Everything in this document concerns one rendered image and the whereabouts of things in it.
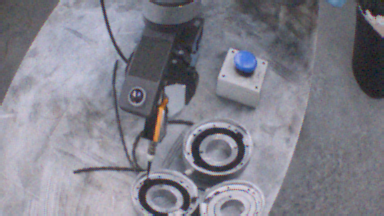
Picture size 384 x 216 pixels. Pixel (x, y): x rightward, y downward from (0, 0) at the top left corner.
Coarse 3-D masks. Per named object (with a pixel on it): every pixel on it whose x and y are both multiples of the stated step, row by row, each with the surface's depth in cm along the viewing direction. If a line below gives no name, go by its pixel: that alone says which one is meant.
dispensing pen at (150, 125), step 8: (160, 96) 100; (160, 104) 101; (152, 120) 100; (144, 128) 100; (152, 128) 100; (144, 136) 101; (152, 136) 100; (152, 144) 102; (152, 152) 103; (152, 160) 104
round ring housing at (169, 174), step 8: (144, 176) 107; (152, 176) 107; (168, 176) 107; (176, 176) 107; (184, 176) 106; (136, 184) 106; (160, 184) 106; (184, 184) 107; (192, 184) 105; (136, 192) 105; (152, 192) 105; (160, 192) 107; (168, 192) 106; (176, 192) 106; (192, 192) 106; (136, 200) 104; (152, 200) 107; (176, 200) 106; (136, 208) 103; (160, 208) 103; (168, 208) 104; (176, 208) 104; (192, 208) 104
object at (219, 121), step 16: (192, 128) 111; (208, 128) 113; (240, 128) 112; (208, 144) 112; (224, 144) 113; (192, 160) 109; (208, 160) 109; (224, 160) 109; (208, 176) 107; (224, 176) 107
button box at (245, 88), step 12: (228, 60) 118; (228, 72) 117; (240, 72) 117; (252, 72) 117; (264, 72) 118; (228, 84) 116; (240, 84) 116; (252, 84) 116; (228, 96) 119; (240, 96) 118; (252, 96) 117
